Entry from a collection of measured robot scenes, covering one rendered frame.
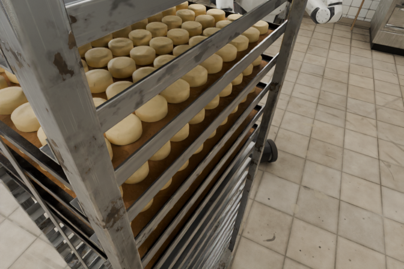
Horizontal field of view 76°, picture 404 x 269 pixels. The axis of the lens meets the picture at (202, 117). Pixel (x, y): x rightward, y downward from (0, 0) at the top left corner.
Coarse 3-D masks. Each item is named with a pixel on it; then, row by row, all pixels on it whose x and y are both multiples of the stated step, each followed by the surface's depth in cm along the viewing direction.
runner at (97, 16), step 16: (80, 0) 18; (96, 0) 19; (112, 0) 20; (128, 0) 21; (144, 0) 23; (160, 0) 24; (176, 0) 26; (80, 16) 18; (96, 16) 19; (112, 16) 21; (128, 16) 22; (144, 16) 24; (80, 32) 19; (96, 32) 20; (112, 32) 21; (0, 48) 15; (0, 64) 17
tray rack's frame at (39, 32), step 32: (0, 0) 12; (32, 0) 13; (0, 32) 14; (32, 32) 13; (64, 32) 15; (32, 64) 14; (64, 64) 16; (32, 96) 16; (64, 96) 16; (64, 128) 17; (96, 128) 20; (64, 160) 20; (96, 160) 21; (32, 192) 47; (96, 192) 23; (96, 224) 27; (128, 224) 30; (128, 256) 34; (224, 256) 152
